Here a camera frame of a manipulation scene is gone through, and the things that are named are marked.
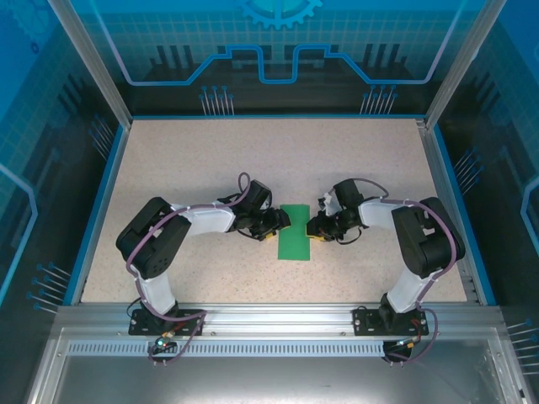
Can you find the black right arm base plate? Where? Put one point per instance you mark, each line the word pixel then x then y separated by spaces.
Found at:
pixel 364 322

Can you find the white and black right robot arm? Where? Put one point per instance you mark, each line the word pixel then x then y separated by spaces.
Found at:
pixel 429 235

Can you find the aluminium frame post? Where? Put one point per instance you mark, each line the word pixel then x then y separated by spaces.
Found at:
pixel 463 63
pixel 93 63

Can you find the grey metal sheet panel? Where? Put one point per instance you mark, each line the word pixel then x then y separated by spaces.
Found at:
pixel 273 379

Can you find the blue table edge trim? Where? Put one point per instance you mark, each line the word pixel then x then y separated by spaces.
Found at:
pixel 101 210
pixel 487 294

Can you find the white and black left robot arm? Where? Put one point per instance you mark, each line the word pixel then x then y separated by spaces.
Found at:
pixel 147 244

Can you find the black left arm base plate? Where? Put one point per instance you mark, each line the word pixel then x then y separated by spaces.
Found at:
pixel 189 322

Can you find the aluminium mounting rail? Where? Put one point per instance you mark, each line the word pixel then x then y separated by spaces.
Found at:
pixel 273 320

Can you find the aluminium side rail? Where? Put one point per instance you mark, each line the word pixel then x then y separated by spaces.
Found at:
pixel 468 278

